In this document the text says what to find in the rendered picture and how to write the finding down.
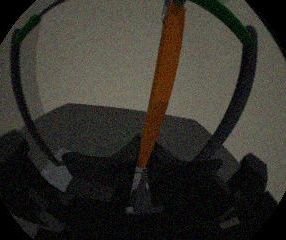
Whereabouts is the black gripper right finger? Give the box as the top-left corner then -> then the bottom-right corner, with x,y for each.
146,141 -> 224,208

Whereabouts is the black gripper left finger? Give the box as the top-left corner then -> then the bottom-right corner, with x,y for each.
62,135 -> 142,207

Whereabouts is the orange handle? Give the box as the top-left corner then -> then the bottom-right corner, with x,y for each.
138,0 -> 187,168

